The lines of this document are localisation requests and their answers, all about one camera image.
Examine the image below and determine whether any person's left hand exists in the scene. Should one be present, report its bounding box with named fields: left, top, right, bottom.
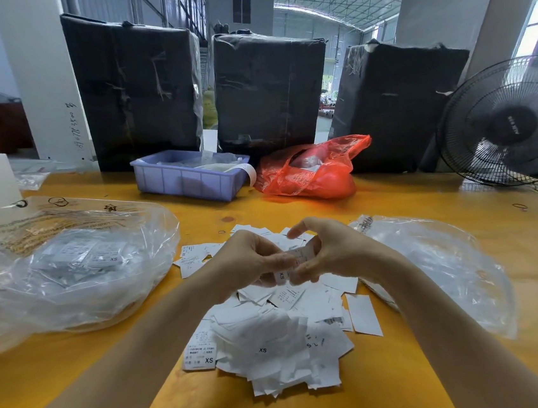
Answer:
left=199, top=224, right=303, bottom=305

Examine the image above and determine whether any person's right hand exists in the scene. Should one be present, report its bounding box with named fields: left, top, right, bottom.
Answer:
left=281, top=207, right=411, bottom=294

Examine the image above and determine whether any white paper label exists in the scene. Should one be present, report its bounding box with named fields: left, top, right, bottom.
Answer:
left=270, top=239, right=323, bottom=287

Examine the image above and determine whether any pile of white labels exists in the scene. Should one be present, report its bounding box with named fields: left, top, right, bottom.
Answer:
left=168, top=210, right=390, bottom=407

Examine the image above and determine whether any clear plastic bag black print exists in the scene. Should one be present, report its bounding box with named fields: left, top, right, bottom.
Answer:
left=350, top=199, right=522, bottom=354

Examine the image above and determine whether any large clear bag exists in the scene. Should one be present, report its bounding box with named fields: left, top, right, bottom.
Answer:
left=0, top=181, right=192, bottom=354

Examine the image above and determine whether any person's left forearm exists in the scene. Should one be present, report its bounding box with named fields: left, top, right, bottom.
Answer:
left=0, top=281, right=239, bottom=408

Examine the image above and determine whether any person's right forearm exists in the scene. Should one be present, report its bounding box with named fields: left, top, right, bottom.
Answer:
left=375, top=242, right=538, bottom=408

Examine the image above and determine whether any red plastic bag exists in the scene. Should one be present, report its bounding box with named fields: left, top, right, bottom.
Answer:
left=251, top=132, right=379, bottom=208

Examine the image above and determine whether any blue plastic bin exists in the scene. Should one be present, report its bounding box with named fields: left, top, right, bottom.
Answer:
left=130, top=140, right=261, bottom=213

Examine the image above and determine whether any large black wrapped bale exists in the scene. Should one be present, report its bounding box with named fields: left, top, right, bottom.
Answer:
left=59, top=0, right=214, bottom=177
left=206, top=23, right=339, bottom=169
left=320, top=31, right=483, bottom=182

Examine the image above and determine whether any black table fan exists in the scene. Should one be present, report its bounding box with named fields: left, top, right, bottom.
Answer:
left=430, top=55, right=538, bottom=200

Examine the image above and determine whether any grey cabin with window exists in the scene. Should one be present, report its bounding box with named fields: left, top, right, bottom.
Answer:
left=205, top=0, right=280, bottom=44

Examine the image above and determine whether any white pillar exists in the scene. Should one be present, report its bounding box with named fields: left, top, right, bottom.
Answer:
left=0, top=0, right=98, bottom=172

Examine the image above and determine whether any brown wooden cabinet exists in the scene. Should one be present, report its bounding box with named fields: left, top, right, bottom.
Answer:
left=0, top=98, right=37, bottom=156

